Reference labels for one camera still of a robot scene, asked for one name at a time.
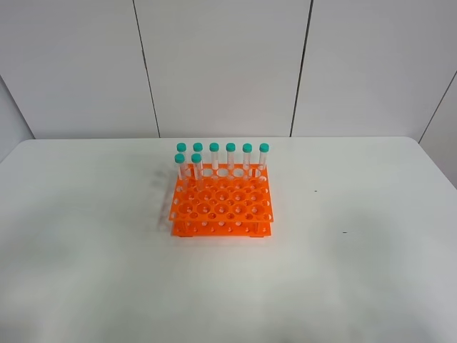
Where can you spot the green-capped test tube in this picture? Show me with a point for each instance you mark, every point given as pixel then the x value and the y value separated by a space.
pixel 198 170

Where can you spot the orange test tube rack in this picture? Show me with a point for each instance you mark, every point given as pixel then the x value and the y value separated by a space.
pixel 235 206

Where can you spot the second row left tube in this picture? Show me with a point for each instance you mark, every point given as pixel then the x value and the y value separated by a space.
pixel 180 160

